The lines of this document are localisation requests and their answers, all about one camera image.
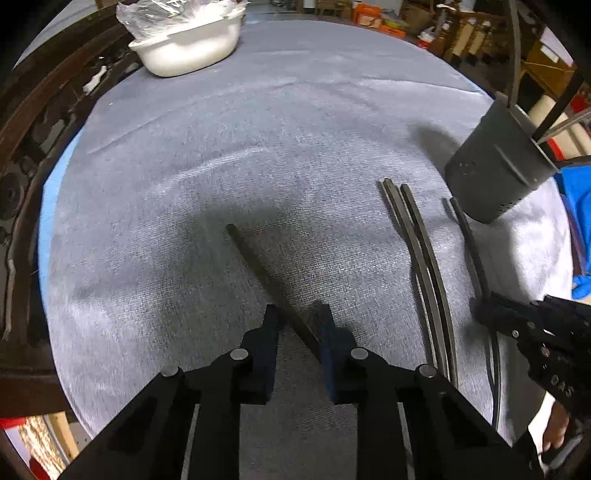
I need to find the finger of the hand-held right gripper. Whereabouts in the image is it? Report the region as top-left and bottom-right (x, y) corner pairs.
(470, 298), (532, 340)
(489, 291), (555, 319)

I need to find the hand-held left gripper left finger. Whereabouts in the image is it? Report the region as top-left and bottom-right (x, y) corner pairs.
(58, 305), (282, 480)

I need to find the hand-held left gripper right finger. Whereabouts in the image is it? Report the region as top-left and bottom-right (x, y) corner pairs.
(316, 302), (543, 480)

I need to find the dark grey utensil holder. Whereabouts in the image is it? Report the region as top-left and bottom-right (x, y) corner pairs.
(444, 98), (562, 225)

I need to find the person's right hand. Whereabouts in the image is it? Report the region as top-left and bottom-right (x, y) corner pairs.
(541, 405), (572, 454)

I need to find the bright blue fabric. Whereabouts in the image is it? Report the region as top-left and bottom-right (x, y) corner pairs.
(554, 170), (591, 303)

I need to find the grey towel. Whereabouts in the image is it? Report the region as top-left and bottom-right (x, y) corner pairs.
(46, 18), (575, 444)

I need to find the woven straw mat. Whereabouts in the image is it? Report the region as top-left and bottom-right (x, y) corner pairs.
(17, 414), (66, 478)

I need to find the cardboard box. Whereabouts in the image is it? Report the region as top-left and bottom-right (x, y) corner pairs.
(525, 27), (579, 95)

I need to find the light blue cloth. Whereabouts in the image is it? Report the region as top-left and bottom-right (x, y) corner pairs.
(38, 131), (90, 333)

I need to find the wooden cabinet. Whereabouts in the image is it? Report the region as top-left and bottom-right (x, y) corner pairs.
(434, 0), (514, 71)

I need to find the white bowl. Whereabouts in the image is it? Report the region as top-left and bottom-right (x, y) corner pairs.
(128, 9), (242, 78)

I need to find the dark carved wooden bench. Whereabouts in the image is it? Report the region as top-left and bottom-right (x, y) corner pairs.
(0, 16), (141, 418)

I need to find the orange box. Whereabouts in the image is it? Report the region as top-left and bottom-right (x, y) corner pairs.
(352, 2), (385, 29)

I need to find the clear plastic wrap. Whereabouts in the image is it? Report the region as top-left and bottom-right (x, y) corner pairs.
(115, 0), (249, 41)

